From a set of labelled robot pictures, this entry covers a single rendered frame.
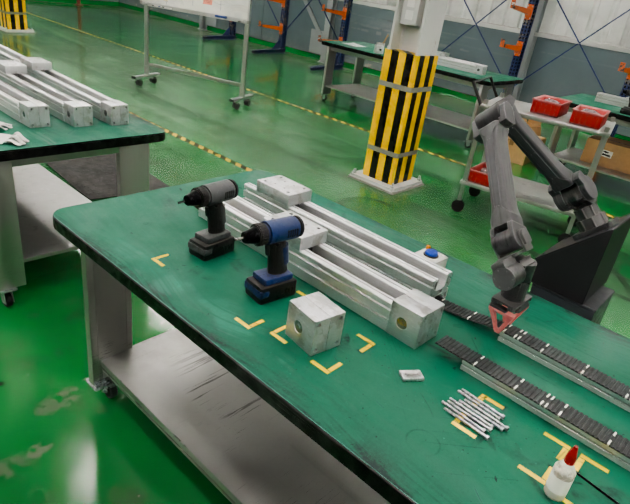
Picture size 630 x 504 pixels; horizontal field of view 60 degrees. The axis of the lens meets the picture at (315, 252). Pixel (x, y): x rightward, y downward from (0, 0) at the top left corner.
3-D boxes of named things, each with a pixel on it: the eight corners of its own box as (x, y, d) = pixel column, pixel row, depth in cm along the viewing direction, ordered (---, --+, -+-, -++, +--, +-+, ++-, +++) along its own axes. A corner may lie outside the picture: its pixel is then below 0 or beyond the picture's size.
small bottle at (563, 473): (552, 504, 96) (575, 456, 91) (538, 486, 100) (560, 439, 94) (569, 500, 98) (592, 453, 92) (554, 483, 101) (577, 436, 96)
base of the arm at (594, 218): (620, 220, 165) (582, 235, 173) (608, 196, 166) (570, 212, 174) (612, 226, 159) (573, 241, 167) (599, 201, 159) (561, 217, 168)
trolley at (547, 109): (578, 226, 450) (626, 103, 404) (569, 248, 406) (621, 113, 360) (459, 190, 491) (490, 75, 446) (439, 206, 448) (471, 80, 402)
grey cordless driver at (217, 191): (237, 250, 165) (242, 182, 156) (185, 270, 151) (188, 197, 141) (220, 241, 169) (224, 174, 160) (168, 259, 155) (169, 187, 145)
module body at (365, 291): (407, 318, 144) (414, 291, 140) (385, 331, 137) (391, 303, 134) (222, 210, 190) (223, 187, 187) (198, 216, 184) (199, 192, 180)
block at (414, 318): (441, 332, 141) (450, 301, 136) (414, 349, 132) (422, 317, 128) (413, 315, 146) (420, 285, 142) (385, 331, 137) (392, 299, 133)
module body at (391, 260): (445, 297, 157) (452, 271, 153) (426, 308, 150) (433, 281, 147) (263, 200, 203) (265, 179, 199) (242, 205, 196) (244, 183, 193)
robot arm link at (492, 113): (507, 80, 153) (478, 99, 160) (499, 106, 144) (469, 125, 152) (598, 187, 165) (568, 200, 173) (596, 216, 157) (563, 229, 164)
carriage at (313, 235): (324, 250, 160) (328, 229, 157) (298, 260, 153) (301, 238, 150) (287, 230, 170) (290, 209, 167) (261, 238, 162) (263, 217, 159)
